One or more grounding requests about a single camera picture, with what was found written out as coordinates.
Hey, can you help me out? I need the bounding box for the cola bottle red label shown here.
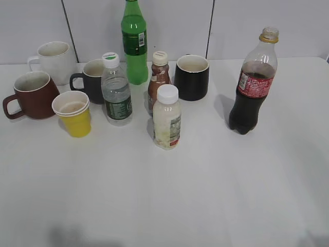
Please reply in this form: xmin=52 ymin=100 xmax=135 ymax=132
xmin=228 ymin=27 xmax=279 ymax=135

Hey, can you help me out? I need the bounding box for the red ceramic mug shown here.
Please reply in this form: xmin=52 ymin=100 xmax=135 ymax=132
xmin=3 ymin=71 xmax=60 ymax=120

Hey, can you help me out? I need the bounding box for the yellow paper cup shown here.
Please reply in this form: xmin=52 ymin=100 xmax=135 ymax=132
xmin=51 ymin=91 xmax=91 ymax=138

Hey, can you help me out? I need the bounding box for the white milky drink bottle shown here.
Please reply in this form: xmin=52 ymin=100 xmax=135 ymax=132
xmin=153 ymin=84 xmax=181 ymax=150

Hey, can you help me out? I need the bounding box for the brown drink bottle beige cap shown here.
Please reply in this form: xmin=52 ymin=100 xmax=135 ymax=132
xmin=148 ymin=51 xmax=171 ymax=116

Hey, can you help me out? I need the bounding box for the black ceramic mug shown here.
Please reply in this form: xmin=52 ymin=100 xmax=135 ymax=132
xmin=174 ymin=54 xmax=209 ymax=101

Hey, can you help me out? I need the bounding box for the clear water bottle green label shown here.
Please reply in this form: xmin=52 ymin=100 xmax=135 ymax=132
xmin=101 ymin=52 xmax=133 ymax=127

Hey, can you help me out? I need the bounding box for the dark grey ceramic mug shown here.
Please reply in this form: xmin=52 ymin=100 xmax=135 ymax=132
xmin=69 ymin=59 xmax=104 ymax=104

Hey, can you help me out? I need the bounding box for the green soda bottle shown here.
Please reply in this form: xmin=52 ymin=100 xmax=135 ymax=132
xmin=121 ymin=1 xmax=149 ymax=85

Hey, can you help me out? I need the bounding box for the white ceramic mug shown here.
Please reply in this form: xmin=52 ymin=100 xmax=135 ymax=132
xmin=27 ymin=41 xmax=78 ymax=85

